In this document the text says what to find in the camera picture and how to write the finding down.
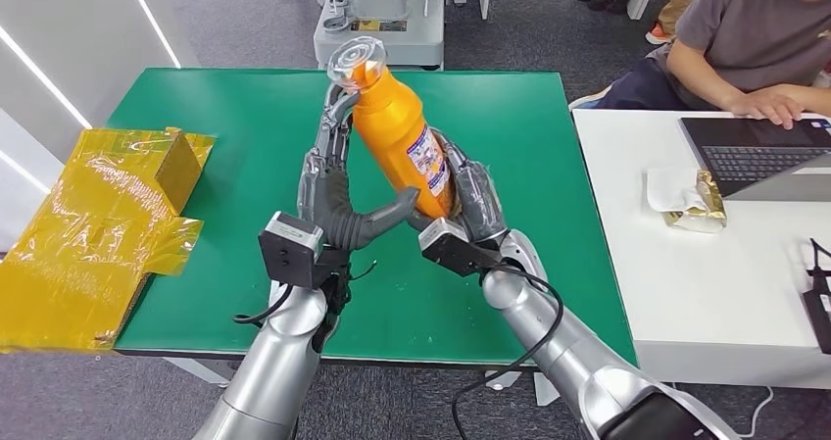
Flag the pale grey machine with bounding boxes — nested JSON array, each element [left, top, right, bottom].
[[313, 0, 448, 72]]

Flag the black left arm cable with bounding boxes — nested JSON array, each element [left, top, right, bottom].
[[233, 283, 297, 327]]

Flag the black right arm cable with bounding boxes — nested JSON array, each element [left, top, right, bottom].
[[451, 265, 565, 440]]

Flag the white table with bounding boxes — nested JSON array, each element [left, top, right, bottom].
[[570, 109, 831, 392]]

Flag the orange bottle with clear cap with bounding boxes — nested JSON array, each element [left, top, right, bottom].
[[326, 35, 456, 220]]

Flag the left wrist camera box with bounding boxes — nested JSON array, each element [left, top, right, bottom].
[[258, 211, 326, 290]]

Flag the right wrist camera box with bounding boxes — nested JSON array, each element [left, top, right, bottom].
[[418, 216, 505, 278]]

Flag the yellow taped cardboard box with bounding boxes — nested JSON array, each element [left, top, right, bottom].
[[0, 126, 217, 354]]

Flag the white cable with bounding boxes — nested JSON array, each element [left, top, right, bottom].
[[732, 384, 778, 440]]

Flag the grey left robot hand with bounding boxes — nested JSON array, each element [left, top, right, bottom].
[[296, 82, 421, 252]]

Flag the person's hand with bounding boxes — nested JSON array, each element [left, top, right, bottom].
[[722, 84, 807, 130]]

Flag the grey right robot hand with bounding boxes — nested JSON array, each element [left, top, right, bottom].
[[405, 126, 511, 244]]

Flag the person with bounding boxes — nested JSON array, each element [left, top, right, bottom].
[[646, 0, 715, 46], [569, 0, 831, 130]]

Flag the black laptop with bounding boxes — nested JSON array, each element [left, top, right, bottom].
[[679, 117, 831, 203]]

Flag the white wall light strip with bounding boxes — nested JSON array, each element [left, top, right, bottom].
[[120, 0, 183, 70], [0, 24, 93, 130], [0, 148, 51, 196]]

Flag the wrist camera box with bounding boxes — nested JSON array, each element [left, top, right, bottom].
[[418, 216, 505, 278], [258, 211, 326, 290]]

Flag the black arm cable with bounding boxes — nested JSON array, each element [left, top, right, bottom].
[[233, 283, 297, 327], [451, 265, 565, 440]]

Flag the gold foil packet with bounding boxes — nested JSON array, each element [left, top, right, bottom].
[[661, 169, 728, 234]]

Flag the white tissue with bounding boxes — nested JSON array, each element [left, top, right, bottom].
[[646, 166, 707, 215]]

